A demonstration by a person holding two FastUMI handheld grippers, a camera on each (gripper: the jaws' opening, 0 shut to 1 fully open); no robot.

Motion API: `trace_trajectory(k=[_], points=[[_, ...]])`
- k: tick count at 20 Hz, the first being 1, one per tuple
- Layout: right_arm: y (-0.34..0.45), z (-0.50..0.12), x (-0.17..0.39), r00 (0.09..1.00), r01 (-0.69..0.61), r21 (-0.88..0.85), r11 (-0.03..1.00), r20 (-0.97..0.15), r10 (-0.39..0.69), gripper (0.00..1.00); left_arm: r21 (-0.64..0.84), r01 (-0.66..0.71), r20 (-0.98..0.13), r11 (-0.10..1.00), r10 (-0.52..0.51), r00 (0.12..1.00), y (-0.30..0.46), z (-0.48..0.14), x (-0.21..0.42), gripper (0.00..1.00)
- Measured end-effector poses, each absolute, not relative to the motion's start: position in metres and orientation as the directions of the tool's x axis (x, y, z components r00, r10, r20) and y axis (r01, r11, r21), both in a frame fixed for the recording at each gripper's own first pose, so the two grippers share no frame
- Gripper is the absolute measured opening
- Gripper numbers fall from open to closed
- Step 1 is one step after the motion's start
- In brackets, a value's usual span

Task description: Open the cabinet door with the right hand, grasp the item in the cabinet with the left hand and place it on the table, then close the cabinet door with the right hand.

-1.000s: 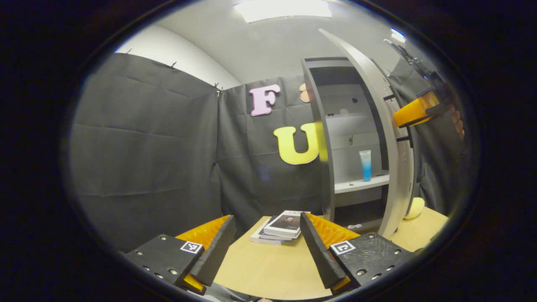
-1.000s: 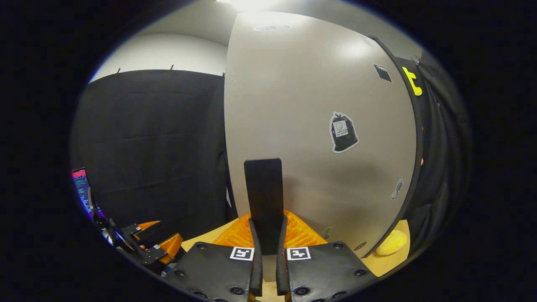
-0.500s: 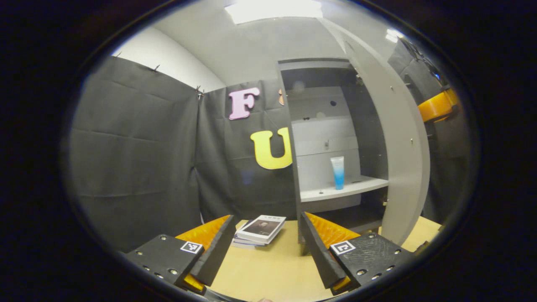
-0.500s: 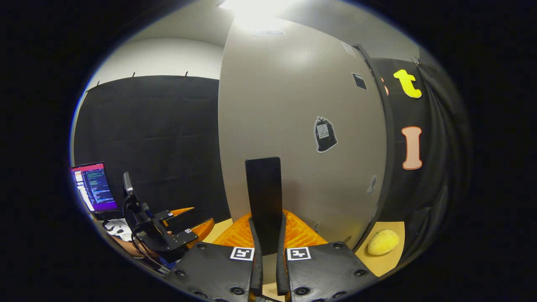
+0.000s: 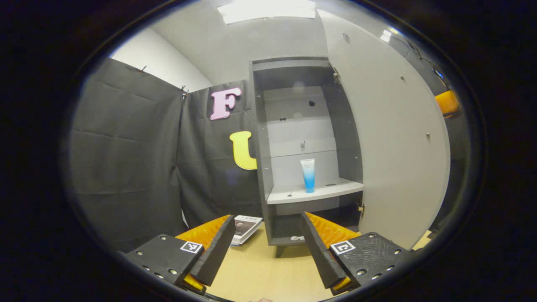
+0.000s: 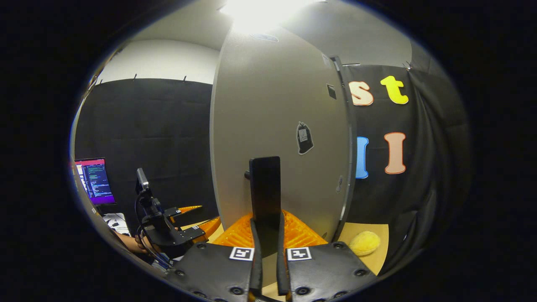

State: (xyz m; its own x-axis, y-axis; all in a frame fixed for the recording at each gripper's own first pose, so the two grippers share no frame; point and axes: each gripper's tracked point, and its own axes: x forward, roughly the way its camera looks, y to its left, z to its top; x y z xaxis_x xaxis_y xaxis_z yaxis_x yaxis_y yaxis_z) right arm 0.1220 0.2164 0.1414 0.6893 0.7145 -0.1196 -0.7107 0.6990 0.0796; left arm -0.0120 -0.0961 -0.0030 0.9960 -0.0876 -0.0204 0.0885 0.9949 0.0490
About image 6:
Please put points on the large ceiling light panel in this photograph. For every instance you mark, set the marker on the large ceiling light panel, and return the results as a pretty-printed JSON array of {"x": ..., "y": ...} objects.
[{"x": 264, "y": 12}]

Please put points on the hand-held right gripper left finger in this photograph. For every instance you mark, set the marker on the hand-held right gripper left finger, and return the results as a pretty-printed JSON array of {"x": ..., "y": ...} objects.
[{"x": 256, "y": 268}]

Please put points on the white printed sheet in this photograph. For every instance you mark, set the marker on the white printed sheet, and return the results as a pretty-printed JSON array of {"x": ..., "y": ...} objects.
[{"x": 116, "y": 223}]

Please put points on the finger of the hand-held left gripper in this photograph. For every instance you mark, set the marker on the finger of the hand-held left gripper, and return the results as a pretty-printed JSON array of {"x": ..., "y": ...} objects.
[
  {"x": 174, "y": 212},
  {"x": 191, "y": 235}
]

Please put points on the dark grey cabinet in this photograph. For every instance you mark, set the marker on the dark grey cabinet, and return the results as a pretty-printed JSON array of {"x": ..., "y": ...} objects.
[{"x": 348, "y": 147}]

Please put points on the yellow round foam bun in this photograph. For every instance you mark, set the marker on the yellow round foam bun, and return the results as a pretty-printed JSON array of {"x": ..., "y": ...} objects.
[{"x": 365, "y": 243}]

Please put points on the black backdrop cloth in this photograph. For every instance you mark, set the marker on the black backdrop cloth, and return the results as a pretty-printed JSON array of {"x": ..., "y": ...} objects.
[{"x": 159, "y": 134}]

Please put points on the computer monitor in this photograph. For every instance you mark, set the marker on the computer monitor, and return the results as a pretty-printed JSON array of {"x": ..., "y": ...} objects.
[{"x": 95, "y": 181}]

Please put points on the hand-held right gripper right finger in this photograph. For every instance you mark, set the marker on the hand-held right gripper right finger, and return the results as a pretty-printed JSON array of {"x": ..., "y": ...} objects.
[{"x": 282, "y": 272}]

